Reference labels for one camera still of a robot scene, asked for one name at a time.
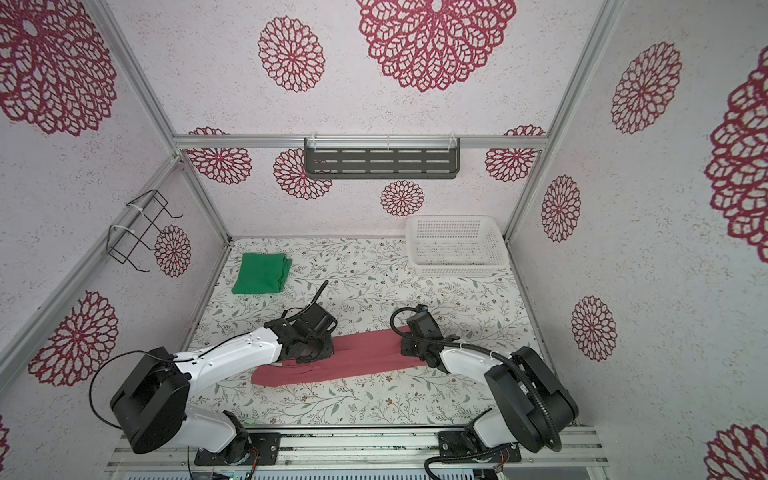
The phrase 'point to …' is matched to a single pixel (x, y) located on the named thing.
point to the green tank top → (262, 273)
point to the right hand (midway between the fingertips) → (406, 338)
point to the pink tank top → (358, 353)
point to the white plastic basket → (455, 246)
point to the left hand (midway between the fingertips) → (328, 353)
